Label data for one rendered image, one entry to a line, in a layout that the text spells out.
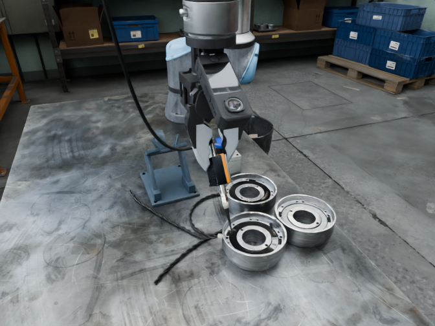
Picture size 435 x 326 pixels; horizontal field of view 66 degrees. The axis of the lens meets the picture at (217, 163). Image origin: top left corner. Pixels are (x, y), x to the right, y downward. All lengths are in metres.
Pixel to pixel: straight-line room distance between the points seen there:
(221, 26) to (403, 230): 1.74
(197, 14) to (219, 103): 0.12
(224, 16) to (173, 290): 0.39
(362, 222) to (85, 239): 1.61
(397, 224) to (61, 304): 1.80
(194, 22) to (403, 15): 3.86
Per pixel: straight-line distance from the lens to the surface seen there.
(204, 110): 0.49
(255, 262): 0.53
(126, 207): 0.70
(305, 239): 0.59
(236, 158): 0.75
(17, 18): 4.26
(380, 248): 1.89
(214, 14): 0.46
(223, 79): 0.46
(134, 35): 4.01
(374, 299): 0.57
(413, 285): 1.79
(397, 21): 4.27
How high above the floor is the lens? 1.22
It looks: 31 degrees down
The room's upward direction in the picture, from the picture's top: straight up
